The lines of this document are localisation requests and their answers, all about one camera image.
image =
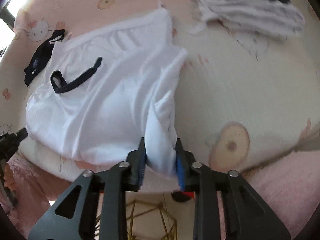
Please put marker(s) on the white shirt with navy collar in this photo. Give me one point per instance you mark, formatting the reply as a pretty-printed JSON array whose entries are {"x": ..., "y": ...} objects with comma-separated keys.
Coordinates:
[{"x": 100, "y": 110}]

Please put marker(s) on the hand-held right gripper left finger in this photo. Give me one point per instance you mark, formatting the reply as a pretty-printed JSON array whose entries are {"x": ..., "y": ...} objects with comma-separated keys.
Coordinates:
[{"x": 142, "y": 162}]

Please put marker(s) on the pile of black clothes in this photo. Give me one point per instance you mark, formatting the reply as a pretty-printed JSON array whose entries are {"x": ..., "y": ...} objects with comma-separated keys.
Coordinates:
[{"x": 37, "y": 60}]

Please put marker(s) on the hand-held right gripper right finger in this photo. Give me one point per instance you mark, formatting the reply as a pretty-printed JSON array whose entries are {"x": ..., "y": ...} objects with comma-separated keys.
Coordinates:
[{"x": 180, "y": 173}]

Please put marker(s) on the pink plush cover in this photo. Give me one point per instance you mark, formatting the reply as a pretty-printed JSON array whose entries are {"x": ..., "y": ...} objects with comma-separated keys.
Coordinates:
[{"x": 275, "y": 187}]

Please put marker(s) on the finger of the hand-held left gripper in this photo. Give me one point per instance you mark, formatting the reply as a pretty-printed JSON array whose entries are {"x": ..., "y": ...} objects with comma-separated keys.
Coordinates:
[{"x": 12, "y": 142}]

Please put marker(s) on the grey striped white garment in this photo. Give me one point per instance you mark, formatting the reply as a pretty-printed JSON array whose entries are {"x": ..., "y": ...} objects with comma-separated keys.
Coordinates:
[{"x": 250, "y": 15}]

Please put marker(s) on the bright window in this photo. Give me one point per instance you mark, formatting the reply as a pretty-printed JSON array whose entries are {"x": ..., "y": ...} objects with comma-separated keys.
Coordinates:
[{"x": 22, "y": 2}]

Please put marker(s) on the person's left hand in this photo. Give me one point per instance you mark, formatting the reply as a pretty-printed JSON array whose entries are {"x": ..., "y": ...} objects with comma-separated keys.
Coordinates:
[{"x": 9, "y": 180}]

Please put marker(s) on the black and red object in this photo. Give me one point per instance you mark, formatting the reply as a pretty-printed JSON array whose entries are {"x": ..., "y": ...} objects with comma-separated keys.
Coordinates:
[{"x": 182, "y": 196}]

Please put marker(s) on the printed pink and white blanket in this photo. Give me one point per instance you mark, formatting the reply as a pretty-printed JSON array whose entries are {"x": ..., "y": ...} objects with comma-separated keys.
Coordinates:
[{"x": 225, "y": 92}]

